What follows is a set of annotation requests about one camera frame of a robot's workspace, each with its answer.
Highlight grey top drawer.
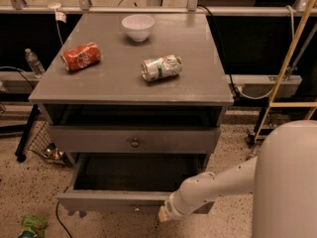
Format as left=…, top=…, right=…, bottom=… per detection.
left=48, top=126, right=220, bottom=154

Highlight white ceramic bowl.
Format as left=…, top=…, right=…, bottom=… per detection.
left=122, top=14, right=155, bottom=42

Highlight grey drawer cabinet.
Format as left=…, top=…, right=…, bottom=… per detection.
left=28, top=13, right=235, bottom=171

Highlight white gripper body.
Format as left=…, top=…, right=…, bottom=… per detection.
left=164, top=192, right=194, bottom=220

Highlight crushed silver green can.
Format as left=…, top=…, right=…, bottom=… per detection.
left=141, top=55, right=182, bottom=82

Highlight metal railing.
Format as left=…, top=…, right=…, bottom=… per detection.
left=0, top=0, right=317, bottom=18

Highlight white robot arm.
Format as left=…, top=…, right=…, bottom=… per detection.
left=158, top=120, right=317, bottom=238

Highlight crushed orange soda can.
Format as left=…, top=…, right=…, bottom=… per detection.
left=60, top=42, right=101, bottom=72

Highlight clear plastic water bottle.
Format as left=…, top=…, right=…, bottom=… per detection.
left=25, top=49, right=45, bottom=78

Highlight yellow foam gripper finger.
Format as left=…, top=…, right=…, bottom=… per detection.
left=158, top=206, right=171, bottom=222

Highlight grey drawer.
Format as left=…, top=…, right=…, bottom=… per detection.
left=57, top=153, right=204, bottom=214
left=48, top=126, right=220, bottom=154

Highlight black cable behind cabinet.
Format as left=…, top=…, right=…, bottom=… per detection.
left=197, top=4, right=240, bottom=99

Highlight blue tape cross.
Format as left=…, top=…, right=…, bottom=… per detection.
left=67, top=210, right=87, bottom=218

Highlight green snack bag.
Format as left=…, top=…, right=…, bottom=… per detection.
left=18, top=215, right=48, bottom=238

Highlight white desk lamp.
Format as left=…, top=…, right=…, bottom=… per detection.
left=48, top=0, right=66, bottom=23

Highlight wooden yellow frame stand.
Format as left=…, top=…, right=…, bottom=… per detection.
left=254, top=0, right=317, bottom=142

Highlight black floor cable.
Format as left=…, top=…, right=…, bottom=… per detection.
left=54, top=185, right=73, bottom=238

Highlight black tripod leg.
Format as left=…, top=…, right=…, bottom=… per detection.
left=0, top=104, right=39, bottom=163

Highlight wire mesh basket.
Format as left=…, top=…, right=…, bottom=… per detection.
left=28, top=123, right=66, bottom=165

